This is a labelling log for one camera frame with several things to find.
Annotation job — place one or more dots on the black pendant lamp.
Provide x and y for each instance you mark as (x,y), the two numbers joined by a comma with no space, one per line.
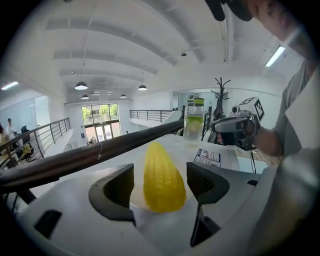
(123,96)
(142,87)
(85,97)
(81,86)

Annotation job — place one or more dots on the person's head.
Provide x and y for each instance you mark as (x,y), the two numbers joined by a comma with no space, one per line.
(270,15)

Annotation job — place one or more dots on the black coat rack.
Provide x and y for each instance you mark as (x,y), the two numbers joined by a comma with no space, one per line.
(221,100)

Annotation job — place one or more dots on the black balcony railing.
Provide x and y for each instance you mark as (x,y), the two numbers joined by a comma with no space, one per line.
(50,135)
(150,111)

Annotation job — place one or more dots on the group of ceiling tube lights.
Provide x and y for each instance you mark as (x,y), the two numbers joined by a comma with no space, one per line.
(9,85)

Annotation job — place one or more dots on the glass entrance door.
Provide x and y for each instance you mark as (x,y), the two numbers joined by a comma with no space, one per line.
(100,120)

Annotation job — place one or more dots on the person's gray shirt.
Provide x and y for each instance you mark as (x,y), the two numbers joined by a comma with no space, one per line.
(291,95)

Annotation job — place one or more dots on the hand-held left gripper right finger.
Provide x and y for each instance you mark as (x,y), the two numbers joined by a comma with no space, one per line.
(220,190)

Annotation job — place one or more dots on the white printed label sticker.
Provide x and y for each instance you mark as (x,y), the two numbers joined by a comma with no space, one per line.
(207,157)

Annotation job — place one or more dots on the round ceiling spotlight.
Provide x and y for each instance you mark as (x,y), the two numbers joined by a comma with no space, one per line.
(183,53)

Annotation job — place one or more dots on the yellow corn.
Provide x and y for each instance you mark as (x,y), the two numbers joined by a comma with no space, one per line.
(163,180)

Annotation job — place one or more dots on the long ceiling tube light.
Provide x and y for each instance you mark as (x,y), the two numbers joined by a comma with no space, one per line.
(275,56)

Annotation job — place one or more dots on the person's right forearm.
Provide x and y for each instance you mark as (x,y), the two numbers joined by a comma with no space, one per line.
(268,142)

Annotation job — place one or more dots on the clear water bottle green lid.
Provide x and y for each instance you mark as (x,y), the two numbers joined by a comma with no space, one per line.
(193,125)

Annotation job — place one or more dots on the black head-worn camera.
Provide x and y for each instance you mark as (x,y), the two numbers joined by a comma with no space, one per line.
(235,8)

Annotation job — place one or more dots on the blue wall sign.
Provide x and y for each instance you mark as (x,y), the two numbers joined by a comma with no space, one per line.
(82,135)

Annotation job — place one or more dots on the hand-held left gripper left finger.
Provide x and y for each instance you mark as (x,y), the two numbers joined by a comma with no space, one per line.
(100,197)

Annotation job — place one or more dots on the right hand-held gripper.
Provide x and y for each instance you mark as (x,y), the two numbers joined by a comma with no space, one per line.
(232,125)

